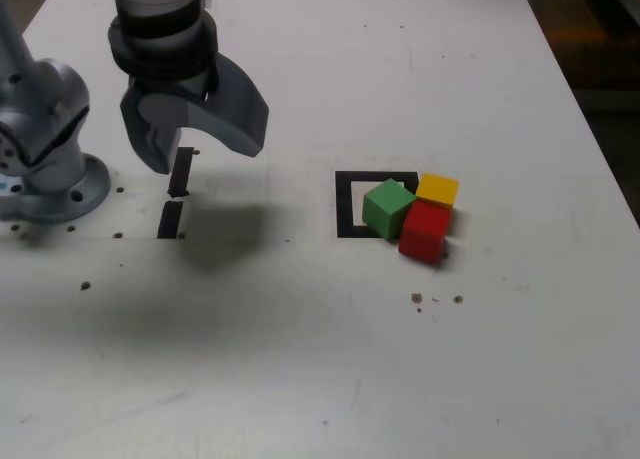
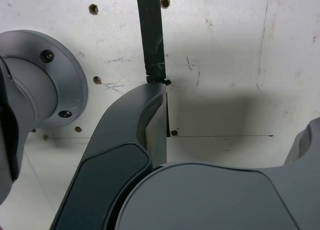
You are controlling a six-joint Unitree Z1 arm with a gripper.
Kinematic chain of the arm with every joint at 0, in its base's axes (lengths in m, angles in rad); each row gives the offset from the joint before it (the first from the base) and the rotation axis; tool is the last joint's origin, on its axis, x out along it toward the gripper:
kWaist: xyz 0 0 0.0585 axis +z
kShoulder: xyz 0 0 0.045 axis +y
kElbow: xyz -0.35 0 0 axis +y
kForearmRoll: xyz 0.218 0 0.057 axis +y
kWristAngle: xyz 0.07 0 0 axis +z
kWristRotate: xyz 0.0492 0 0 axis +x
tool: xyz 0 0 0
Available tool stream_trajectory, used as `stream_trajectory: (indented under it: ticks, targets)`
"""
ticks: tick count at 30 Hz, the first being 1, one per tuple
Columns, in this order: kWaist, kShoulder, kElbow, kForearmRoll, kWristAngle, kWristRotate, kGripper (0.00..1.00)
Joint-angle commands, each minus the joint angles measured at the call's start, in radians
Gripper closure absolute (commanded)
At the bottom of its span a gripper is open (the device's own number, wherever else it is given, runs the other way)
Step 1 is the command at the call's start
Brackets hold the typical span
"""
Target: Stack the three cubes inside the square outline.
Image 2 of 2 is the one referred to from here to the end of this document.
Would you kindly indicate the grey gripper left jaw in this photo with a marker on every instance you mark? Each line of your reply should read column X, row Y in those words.
column 120, row 129

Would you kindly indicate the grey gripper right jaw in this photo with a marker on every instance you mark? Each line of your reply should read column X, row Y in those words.
column 205, row 200

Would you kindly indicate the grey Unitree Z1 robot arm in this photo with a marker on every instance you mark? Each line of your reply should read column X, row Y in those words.
column 62, row 77

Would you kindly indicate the black tape strip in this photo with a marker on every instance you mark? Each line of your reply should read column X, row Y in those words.
column 151, row 39

